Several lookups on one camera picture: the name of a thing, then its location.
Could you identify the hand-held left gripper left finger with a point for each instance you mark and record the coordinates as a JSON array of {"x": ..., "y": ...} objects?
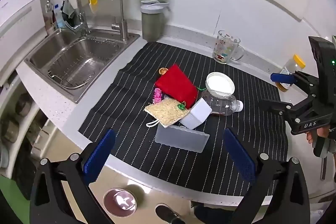
[{"x": 99, "y": 156}]

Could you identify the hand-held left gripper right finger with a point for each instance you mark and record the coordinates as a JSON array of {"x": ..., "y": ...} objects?
[{"x": 239, "y": 158}]

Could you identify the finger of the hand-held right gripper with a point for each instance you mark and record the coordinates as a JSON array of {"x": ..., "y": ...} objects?
[
  {"x": 278, "y": 106},
  {"x": 283, "y": 78}
]

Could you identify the clear plastic bottle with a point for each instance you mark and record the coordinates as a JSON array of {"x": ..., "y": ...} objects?
[{"x": 220, "y": 104}]

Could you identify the white paper box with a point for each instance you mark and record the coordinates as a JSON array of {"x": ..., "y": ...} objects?
[{"x": 197, "y": 115}]

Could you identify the translucent plastic box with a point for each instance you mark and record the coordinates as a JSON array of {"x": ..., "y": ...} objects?
[{"x": 181, "y": 138}]

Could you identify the white round lid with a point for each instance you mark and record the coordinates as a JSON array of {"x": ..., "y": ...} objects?
[{"x": 220, "y": 83}]

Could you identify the straw woven pouch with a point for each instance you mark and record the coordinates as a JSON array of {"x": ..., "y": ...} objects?
[{"x": 166, "y": 112}]

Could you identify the red cloth pouch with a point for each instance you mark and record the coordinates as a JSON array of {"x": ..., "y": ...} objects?
[{"x": 176, "y": 83}]

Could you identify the person's right hand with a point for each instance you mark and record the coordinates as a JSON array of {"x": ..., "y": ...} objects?
[{"x": 321, "y": 132}]

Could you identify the yellow-lidded jar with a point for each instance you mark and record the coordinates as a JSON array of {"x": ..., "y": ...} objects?
[{"x": 290, "y": 66}]

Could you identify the black white-striped mat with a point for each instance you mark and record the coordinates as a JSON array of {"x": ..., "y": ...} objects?
[{"x": 231, "y": 134}]

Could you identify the person's dark trouser leg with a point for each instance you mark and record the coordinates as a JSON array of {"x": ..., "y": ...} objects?
[{"x": 207, "y": 213}]

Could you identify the printed glass mug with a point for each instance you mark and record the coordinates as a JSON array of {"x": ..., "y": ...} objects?
[{"x": 224, "y": 47}]

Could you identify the person's black shoe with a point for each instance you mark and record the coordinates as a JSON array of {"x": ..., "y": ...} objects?
[{"x": 165, "y": 213}]

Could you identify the metal pot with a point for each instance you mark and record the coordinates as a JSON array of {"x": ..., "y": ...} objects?
[{"x": 24, "y": 108}]

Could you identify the stainless steel sink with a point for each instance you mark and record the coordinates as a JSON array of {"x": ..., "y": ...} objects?
[{"x": 65, "y": 56}]

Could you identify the white storage shelf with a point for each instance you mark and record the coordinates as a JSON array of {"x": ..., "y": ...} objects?
[{"x": 15, "y": 87}]

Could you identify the chrome gooseneck faucet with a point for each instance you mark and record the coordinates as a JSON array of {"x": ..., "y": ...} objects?
[{"x": 121, "y": 16}]

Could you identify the grey-green lidded tumbler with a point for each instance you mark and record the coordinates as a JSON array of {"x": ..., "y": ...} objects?
[{"x": 151, "y": 22}]

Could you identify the grey dish cloth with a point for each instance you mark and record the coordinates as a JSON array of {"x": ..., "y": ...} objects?
[{"x": 68, "y": 7}]

